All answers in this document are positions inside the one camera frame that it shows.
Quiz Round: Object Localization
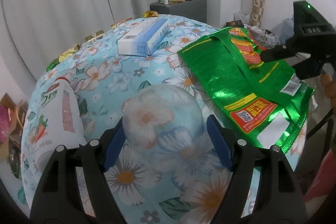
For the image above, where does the green foil snack bag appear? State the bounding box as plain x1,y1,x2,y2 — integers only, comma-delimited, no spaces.
178,27,314,152

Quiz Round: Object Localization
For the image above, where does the white strawberry drink bottle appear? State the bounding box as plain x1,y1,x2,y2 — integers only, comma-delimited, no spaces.
35,77,87,172

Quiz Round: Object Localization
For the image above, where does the blue white carton box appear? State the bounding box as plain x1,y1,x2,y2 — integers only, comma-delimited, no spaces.
117,18,168,57

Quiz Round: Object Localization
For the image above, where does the person right hand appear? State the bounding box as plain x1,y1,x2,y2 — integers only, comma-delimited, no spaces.
320,73,336,113

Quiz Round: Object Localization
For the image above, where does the patterned roll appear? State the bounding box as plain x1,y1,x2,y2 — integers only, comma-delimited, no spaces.
250,0,265,27

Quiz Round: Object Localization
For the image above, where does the dark brown bag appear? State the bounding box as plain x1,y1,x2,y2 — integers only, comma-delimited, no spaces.
225,20,244,28

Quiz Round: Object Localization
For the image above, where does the pink plastic bag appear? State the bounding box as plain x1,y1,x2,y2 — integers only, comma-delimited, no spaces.
0,106,14,144

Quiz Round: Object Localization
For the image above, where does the cardboard box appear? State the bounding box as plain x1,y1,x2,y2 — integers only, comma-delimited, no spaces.
1,93,27,162

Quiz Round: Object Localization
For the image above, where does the floral blue tablecloth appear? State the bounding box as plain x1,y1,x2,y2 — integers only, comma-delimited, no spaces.
20,13,308,224

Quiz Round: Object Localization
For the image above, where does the grey cabinet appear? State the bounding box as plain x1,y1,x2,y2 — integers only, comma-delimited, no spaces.
150,0,207,23

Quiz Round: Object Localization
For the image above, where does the clear plastic dome lid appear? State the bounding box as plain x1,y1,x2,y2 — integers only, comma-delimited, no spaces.
122,84,211,172

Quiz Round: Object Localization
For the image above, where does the gold candy wrapper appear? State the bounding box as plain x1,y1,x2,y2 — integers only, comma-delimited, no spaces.
142,11,159,18

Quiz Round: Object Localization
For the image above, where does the gold small box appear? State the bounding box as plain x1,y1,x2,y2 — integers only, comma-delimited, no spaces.
85,30,105,43

